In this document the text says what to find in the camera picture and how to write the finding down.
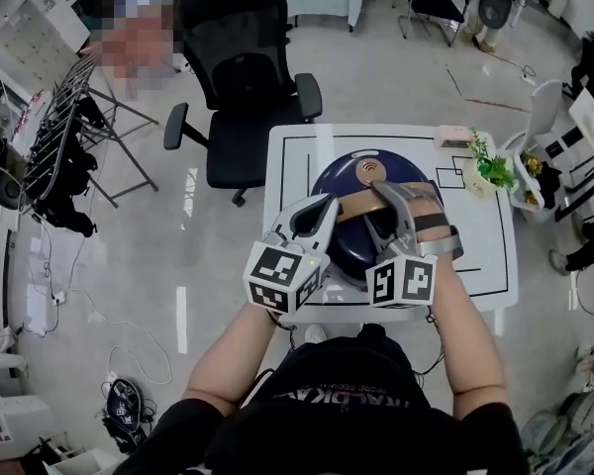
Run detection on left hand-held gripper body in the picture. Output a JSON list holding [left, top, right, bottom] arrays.
[[242, 231, 332, 315]]

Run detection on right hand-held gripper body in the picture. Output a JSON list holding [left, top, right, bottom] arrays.
[[364, 225, 464, 309]]

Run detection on navy blue rice cooker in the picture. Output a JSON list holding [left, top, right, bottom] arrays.
[[310, 148, 446, 294]]

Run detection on person's left forearm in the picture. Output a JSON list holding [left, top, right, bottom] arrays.
[[181, 302, 278, 418]]

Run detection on person's right forearm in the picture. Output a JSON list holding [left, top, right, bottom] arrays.
[[428, 257, 507, 420]]

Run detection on white divided storage bin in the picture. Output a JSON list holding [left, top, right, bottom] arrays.
[[44, 430, 120, 475]]

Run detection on person's right hand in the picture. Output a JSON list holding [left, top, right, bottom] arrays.
[[403, 181, 450, 241]]

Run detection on potted green plant white pot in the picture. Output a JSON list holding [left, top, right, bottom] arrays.
[[462, 126, 519, 197]]

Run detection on pink box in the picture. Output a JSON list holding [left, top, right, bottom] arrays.
[[434, 125, 476, 150]]

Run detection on yellow flower bunch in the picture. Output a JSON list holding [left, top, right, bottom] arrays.
[[519, 149, 544, 205]]

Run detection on black mesh office chair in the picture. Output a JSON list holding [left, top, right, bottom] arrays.
[[162, 0, 324, 208]]

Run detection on black cloth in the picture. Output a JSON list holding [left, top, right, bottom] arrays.
[[537, 163, 563, 212]]

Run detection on person's black shirt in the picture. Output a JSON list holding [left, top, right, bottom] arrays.
[[113, 324, 531, 475]]

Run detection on white plastic chair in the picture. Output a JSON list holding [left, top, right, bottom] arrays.
[[497, 79, 568, 225]]

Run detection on white desk with black legs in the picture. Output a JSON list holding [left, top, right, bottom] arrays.
[[556, 89, 594, 222]]

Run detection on black hanging clothes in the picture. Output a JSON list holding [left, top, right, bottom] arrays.
[[24, 96, 100, 239]]

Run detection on pink cloth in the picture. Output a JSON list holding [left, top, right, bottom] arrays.
[[93, 22, 174, 93]]

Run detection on metal drying rack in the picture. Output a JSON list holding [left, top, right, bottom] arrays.
[[17, 49, 160, 217]]

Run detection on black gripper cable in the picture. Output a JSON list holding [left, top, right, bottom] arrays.
[[237, 309, 298, 405], [415, 309, 446, 375]]

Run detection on white floor cable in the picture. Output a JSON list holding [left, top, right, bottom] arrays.
[[106, 314, 174, 386]]

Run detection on black device with cables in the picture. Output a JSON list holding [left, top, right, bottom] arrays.
[[101, 377, 157, 454]]

